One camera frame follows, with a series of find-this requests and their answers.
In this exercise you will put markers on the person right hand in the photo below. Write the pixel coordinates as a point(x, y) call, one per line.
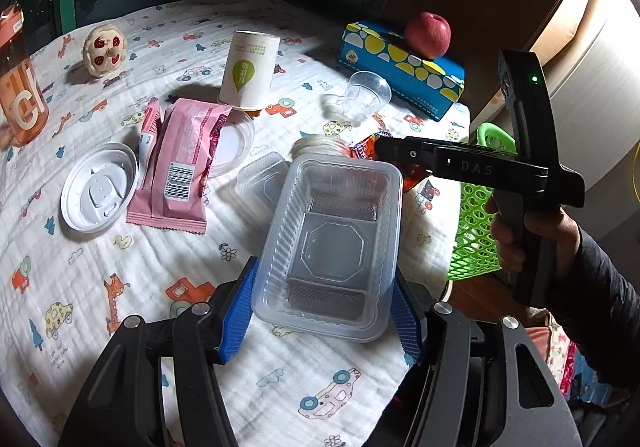
point(514, 247)

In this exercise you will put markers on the green plastic mesh wastebasket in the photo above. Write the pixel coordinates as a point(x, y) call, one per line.
point(475, 251)

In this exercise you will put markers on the small pink white tube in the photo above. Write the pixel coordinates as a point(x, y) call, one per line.
point(152, 121)

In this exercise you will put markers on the orange water bottle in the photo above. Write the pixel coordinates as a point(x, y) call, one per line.
point(21, 98)

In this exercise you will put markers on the orange snack wrapper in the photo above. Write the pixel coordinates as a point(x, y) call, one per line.
point(406, 154)

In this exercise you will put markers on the white paper cup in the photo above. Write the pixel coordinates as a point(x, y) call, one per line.
point(249, 69)

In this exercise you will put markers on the clear round plastic lid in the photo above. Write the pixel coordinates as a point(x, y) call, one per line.
point(234, 143)

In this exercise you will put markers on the red apple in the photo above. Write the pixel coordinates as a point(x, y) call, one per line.
point(428, 34)

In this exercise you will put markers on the dark sleeved right forearm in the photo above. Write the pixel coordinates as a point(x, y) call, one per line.
point(599, 311)

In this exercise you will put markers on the clear plastic container lid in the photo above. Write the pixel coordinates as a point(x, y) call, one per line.
point(260, 183)

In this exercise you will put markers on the white plastic cup lid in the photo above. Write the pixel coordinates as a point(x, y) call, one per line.
point(99, 188)

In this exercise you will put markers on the pink snack wrapper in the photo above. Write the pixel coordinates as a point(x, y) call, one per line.
point(171, 196)

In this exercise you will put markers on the clear plastic food container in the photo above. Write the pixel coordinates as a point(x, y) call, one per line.
point(330, 257)

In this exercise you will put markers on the clear plastic cup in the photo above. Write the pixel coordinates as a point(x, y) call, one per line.
point(366, 93)

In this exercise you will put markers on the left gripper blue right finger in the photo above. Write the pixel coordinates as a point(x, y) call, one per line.
point(407, 315)

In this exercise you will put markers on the small round plush toy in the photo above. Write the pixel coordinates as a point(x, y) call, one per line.
point(104, 50)

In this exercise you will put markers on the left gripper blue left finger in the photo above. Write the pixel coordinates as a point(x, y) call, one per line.
point(237, 311)

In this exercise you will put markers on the floral fabric bag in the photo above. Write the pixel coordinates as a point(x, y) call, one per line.
point(576, 380)

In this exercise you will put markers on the blue yellow tissue box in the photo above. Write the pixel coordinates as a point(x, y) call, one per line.
point(432, 86)

